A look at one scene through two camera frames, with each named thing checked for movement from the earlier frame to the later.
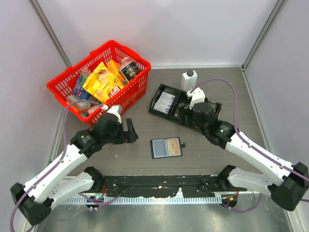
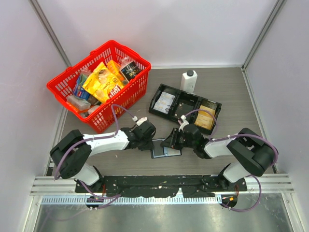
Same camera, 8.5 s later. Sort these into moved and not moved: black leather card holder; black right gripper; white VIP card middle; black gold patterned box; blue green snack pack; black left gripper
Moved: black left gripper; black right gripper
Not moved: black leather card holder; black gold patterned box; white VIP card middle; blue green snack pack
